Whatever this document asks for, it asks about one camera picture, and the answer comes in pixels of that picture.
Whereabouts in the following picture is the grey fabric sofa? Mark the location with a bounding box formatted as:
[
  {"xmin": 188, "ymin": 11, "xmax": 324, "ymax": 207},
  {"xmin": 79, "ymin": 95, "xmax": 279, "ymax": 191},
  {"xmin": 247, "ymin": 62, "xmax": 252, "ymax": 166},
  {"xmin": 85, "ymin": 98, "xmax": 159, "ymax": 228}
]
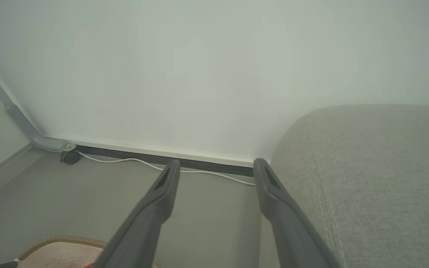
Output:
[{"xmin": 258, "ymin": 104, "xmax": 429, "ymax": 268}]

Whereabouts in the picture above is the white floor cable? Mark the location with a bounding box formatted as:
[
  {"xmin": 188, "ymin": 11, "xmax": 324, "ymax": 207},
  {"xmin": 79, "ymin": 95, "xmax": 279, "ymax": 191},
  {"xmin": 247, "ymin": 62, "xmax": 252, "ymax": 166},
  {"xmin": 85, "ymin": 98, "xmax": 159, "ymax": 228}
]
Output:
[{"xmin": 45, "ymin": 148, "xmax": 256, "ymax": 186}]

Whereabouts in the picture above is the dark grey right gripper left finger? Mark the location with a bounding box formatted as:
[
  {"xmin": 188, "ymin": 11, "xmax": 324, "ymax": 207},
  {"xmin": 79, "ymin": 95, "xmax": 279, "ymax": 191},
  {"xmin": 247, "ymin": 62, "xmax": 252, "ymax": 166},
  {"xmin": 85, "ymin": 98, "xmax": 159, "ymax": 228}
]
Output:
[{"xmin": 93, "ymin": 159, "xmax": 181, "ymax": 268}]

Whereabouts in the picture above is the grey metal frame leg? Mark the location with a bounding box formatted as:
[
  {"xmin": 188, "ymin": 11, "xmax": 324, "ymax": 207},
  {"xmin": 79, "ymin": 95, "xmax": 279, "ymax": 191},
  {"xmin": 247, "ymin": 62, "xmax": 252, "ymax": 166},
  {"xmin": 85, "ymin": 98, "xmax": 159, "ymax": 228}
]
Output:
[{"xmin": 0, "ymin": 52, "xmax": 76, "ymax": 152}]

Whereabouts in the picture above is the black baseboard strip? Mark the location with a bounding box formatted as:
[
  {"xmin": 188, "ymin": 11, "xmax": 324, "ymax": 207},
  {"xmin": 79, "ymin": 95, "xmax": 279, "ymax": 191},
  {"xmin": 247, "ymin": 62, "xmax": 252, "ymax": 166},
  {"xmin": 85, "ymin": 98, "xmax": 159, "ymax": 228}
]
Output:
[{"xmin": 75, "ymin": 145, "xmax": 254, "ymax": 178}]

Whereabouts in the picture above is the white perforated laundry basket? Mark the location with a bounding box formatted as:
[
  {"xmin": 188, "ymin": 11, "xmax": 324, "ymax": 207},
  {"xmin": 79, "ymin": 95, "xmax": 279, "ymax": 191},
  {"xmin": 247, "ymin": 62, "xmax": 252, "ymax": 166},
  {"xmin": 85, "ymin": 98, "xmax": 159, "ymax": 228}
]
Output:
[{"xmin": 17, "ymin": 235, "xmax": 159, "ymax": 268}]

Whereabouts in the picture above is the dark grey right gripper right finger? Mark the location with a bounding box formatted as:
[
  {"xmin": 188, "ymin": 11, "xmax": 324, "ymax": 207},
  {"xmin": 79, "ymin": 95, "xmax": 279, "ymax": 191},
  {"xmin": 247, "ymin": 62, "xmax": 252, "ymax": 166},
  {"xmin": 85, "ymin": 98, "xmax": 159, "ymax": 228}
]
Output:
[{"xmin": 253, "ymin": 158, "xmax": 344, "ymax": 268}]

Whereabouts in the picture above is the black caster wheel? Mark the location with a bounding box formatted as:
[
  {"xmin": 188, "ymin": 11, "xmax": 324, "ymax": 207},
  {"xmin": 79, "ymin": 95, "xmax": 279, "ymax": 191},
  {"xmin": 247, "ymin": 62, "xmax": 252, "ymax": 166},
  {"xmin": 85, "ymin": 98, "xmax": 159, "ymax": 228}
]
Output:
[{"xmin": 60, "ymin": 151, "xmax": 82, "ymax": 165}]

